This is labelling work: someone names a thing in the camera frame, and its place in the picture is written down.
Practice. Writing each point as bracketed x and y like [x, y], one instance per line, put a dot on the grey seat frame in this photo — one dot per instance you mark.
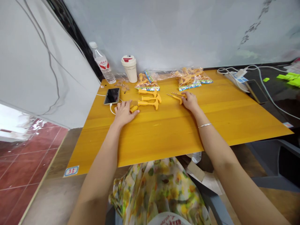
[211, 201]

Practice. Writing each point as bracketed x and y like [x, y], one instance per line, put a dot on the person's left hand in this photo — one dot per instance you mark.
[123, 114]

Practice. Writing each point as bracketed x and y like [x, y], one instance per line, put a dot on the clear empty plastic bag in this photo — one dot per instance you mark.
[165, 75]

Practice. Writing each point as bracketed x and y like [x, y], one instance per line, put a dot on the large bag of orange toys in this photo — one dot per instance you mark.
[191, 78]

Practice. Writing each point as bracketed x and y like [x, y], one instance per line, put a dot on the brown cardboard pieces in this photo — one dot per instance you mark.
[206, 175]

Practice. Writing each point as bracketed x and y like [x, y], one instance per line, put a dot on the small red and blue sticker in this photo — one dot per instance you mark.
[288, 125]

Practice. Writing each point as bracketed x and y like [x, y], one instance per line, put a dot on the smartphone with tan case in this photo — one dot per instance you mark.
[257, 91]

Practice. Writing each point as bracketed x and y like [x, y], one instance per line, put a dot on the person's body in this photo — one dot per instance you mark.
[159, 192]

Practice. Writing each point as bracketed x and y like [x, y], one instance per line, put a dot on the single green plastic piece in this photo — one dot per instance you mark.
[266, 79]

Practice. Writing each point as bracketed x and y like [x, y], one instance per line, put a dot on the small bag of orange toys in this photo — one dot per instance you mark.
[146, 82]

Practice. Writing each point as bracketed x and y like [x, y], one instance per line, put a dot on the clear water bottle red label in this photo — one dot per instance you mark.
[103, 65]

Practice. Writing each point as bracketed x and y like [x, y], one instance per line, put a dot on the cream tumbler red lid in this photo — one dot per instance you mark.
[129, 69]

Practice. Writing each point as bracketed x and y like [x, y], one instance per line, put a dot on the grey plastic chair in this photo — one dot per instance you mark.
[279, 164]

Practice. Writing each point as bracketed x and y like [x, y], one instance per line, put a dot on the black smartphone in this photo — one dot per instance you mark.
[112, 96]

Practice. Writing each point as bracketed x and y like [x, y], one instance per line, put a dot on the pile of green plastic blocks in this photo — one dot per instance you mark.
[290, 78]

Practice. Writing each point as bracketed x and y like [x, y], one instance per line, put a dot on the person's right hand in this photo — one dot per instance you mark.
[192, 102]

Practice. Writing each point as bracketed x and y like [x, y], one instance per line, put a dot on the black side table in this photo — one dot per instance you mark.
[281, 103]

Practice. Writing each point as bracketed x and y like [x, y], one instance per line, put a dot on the white power strip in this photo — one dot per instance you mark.
[236, 79]

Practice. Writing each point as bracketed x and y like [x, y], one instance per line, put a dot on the blue-framed white sticker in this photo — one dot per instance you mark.
[71, 171]

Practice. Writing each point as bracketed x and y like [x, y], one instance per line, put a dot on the small orange plastic cap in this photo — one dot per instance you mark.
[134, 108]

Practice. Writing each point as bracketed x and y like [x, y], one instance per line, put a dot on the clear eyeglasses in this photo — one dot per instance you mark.
[123, 86]

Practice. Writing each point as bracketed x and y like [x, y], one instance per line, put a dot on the orange toy drill screw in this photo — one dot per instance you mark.
[177, 94]
[177, 98]

